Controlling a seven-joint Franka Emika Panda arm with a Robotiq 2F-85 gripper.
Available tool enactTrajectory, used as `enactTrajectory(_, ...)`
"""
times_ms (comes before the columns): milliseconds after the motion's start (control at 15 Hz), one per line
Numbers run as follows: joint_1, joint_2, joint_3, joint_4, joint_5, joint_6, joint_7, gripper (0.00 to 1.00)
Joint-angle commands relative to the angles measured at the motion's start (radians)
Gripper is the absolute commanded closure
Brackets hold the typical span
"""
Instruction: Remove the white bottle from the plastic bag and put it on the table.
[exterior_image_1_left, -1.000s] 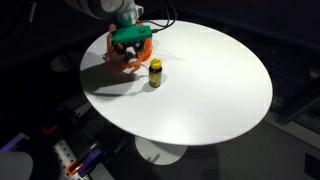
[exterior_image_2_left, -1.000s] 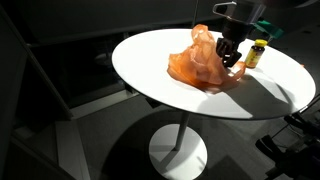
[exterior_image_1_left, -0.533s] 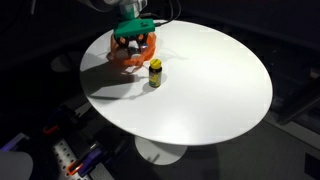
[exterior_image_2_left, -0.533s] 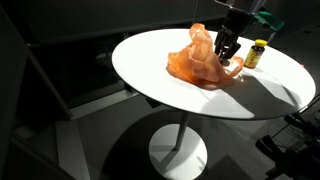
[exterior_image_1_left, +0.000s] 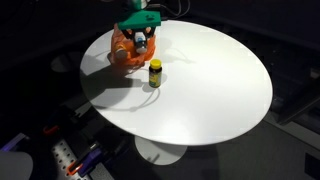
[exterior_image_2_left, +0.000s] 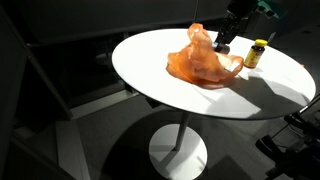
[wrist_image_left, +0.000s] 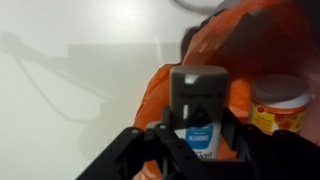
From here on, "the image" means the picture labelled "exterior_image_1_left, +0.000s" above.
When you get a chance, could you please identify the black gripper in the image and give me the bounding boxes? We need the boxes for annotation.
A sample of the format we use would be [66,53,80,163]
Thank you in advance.
[121,27,158,44]

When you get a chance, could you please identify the orange plastic bag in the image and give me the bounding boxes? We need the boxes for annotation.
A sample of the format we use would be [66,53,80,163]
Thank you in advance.
[110,23,157,67]

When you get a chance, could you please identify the small white capped bottle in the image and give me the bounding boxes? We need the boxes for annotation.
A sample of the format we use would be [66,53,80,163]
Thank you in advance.
[114,43,130,61]

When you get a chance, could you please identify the brown bottle yellow cap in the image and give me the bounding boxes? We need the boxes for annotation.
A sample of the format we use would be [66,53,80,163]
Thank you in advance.
[148,58,163,89]

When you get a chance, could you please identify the green gripper mounting plate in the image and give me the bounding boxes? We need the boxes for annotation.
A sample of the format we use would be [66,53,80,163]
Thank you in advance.
[117,9,163,31]

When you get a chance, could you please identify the black orange tipped clamp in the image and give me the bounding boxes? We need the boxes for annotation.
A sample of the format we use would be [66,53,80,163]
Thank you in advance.
[42,114,78,136]

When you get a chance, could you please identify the purple edged block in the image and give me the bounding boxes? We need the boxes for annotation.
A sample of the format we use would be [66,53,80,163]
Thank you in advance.
[0,132,30,153]

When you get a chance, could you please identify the white rounded cover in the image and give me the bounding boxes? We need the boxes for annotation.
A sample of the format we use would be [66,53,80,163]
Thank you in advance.
[0,151,34,180]

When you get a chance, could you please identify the black cable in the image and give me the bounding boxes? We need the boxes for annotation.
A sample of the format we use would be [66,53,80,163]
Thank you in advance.
[146,0,192,20]

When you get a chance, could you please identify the white table pedestal base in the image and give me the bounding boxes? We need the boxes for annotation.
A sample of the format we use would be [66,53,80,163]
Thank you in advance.
[134,134,188,167]

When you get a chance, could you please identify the purple orange handled clamp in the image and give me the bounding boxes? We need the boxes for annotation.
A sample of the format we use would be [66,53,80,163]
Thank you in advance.
[66,148,103,178]

